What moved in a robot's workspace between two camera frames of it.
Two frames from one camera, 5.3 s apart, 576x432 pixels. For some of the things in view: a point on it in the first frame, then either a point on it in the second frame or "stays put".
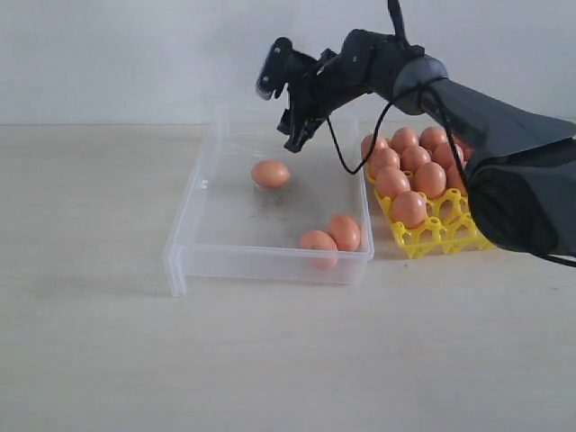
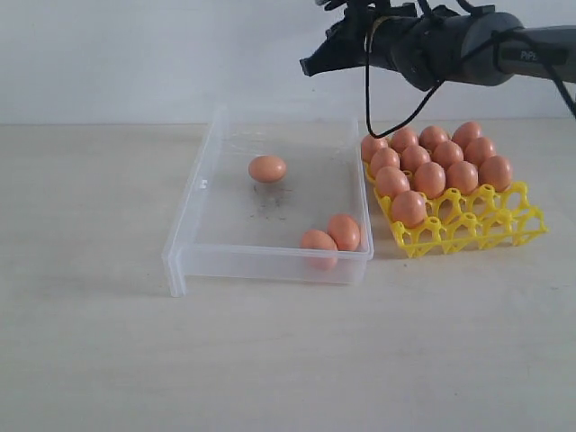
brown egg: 391,182 stays put
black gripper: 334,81 to 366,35
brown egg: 454,179 stays put
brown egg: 433,138 stays put
